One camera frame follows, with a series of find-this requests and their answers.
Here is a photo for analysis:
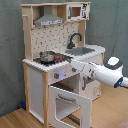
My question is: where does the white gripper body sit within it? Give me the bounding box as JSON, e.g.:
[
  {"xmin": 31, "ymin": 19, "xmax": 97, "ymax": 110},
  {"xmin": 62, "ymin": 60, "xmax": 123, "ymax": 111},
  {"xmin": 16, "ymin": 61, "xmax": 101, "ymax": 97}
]
[{"xmin": 83, "ymin": 63, "xmax": 97, "ymax": 78}]

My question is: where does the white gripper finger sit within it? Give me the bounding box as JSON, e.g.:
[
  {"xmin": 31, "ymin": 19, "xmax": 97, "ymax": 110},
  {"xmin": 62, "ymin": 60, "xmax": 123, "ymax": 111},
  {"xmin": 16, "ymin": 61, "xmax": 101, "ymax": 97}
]
[{"xmin": 71, "ymin": 60, "xmax": 88, "ymax": 74}]

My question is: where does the white oven door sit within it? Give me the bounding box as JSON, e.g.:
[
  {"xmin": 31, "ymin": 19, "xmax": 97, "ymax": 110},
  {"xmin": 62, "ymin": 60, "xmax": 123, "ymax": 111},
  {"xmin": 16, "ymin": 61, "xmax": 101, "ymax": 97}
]
[{"xmin": 49, "ymin": 86, "xmax": 92, "ymax": 128}]

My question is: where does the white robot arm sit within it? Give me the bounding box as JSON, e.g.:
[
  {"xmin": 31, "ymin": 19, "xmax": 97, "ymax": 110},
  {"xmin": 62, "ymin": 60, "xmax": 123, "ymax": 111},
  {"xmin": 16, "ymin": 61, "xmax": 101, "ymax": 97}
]
[{"xmin": 70, "ymin": 57, "xmax": 128, "ymax": 89}]

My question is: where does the wooden toy kitchen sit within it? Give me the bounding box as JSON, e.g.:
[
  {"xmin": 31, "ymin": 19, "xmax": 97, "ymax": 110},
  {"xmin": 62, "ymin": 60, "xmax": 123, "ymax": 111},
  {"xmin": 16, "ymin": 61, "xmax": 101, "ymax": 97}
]
[{"xmin": 22, "ymin": 2, "xmax": 105, "ymax": 128}]

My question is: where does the grey toy sink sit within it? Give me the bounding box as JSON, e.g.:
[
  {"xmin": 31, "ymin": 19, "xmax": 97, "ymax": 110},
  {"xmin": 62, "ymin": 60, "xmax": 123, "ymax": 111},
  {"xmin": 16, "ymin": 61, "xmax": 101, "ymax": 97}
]
[{"xmin": 66, "ymin": 47, "xmax": 94, "ymax": 56}]

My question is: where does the white cabinet door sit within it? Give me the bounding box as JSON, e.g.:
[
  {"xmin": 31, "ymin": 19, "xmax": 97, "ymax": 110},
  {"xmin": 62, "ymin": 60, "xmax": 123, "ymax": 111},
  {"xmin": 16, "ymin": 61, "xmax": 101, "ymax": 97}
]
[{"xmin": 79, "ymin": 74, "xmax": 101, "ymax": 100}]

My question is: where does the black toy faucet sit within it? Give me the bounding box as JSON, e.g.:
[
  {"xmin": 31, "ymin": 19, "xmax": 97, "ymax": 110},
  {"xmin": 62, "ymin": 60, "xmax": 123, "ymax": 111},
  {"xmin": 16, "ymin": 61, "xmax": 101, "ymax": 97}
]
[{"xmin": 67, "ymin": 33, "xmax": 82, "ymax": 49}]

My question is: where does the black toy stovetop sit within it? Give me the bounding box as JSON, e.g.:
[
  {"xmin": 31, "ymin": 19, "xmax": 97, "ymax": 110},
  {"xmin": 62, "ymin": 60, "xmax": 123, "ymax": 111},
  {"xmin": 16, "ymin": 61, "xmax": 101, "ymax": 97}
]
[{"xmin": 35, "ymin": 53, "xmax": 70, "ymax": 66}]

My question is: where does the silver toy pot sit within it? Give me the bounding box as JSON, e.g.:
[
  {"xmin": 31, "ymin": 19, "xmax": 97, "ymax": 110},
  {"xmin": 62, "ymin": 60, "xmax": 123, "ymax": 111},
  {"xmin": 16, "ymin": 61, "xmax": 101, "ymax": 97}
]
[{"xmin": 40, "ymin": 51, "xmax": 55, "ymax": 62}]

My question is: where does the toy microwave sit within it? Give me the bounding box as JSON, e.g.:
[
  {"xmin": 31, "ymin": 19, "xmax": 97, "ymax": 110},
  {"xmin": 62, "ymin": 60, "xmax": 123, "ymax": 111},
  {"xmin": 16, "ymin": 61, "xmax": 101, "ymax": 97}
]
[{"xmin": 67, "ymin": 3, "xmax": 90, "ymax": 21}]

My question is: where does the grey range hood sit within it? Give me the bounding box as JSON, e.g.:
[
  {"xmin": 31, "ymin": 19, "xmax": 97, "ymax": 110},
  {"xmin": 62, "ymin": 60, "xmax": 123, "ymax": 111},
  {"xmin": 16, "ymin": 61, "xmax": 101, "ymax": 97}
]
[{"xmin": 34, "ymin": 5, "xmax": 64, "ymax": 27}]

